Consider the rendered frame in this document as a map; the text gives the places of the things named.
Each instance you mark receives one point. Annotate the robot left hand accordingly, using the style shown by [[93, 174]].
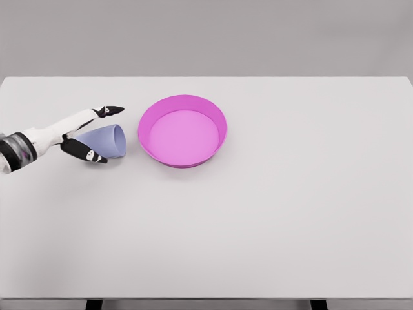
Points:
[[64, 128]]

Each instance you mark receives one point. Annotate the lavender cup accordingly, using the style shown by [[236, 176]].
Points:
[[106, 142]]

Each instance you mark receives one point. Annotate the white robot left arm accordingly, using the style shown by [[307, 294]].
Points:
[[20, 148]]

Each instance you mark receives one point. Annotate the pink plate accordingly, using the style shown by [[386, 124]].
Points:
[[182, 131]]

